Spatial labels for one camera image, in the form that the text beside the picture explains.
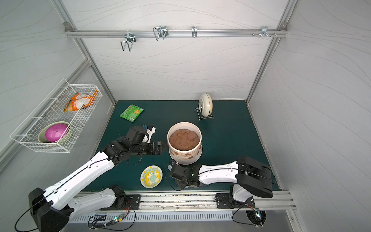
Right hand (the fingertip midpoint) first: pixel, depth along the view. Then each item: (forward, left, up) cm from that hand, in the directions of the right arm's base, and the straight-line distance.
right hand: (178, 176), depth 81 cm
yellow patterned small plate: (-1, +16, +1) cm, 16 cm away
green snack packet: (+44, +41, +2) cm, 61 cm away
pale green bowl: (+3, +43, +36) cm, 56 cm away
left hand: (+9, +9, +18) cm, 22 cm away
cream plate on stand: (+44, -15, +15) cm, 49 cm away
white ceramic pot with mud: (+17, -3, +11) cm, 21 cm away
